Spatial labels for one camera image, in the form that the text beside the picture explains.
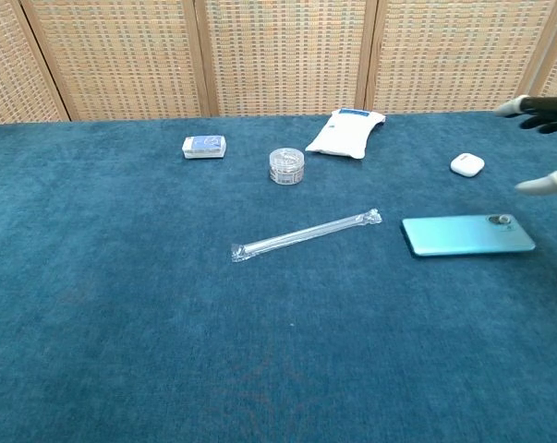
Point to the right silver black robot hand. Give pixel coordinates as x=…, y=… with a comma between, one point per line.
x=548, y=108

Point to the smartphone black screen teal back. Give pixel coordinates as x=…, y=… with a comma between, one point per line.
x=463, y=235

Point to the white earbuds case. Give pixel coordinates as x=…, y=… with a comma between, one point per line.
x=466, y=164

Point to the white soft tissue pack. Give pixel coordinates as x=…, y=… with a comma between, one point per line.
x=345, y=135

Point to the clear round jar of clips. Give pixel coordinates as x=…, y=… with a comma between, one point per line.
x=286, y=167

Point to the straw in clear wrapper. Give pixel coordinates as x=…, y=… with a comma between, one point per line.
x=306, y=234

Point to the small blue white card box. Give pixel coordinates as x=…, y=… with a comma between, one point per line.
x=205, y=147

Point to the blue carpet table mat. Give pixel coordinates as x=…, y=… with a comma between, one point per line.
x=167, y=300

